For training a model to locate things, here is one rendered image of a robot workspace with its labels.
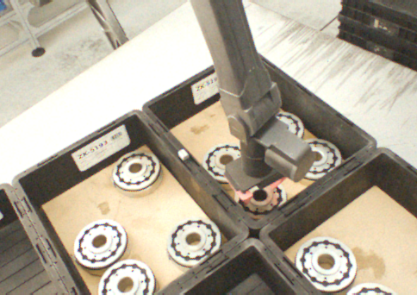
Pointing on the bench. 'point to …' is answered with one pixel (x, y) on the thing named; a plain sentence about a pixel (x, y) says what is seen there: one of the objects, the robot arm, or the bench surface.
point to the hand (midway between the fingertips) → (258, 192)
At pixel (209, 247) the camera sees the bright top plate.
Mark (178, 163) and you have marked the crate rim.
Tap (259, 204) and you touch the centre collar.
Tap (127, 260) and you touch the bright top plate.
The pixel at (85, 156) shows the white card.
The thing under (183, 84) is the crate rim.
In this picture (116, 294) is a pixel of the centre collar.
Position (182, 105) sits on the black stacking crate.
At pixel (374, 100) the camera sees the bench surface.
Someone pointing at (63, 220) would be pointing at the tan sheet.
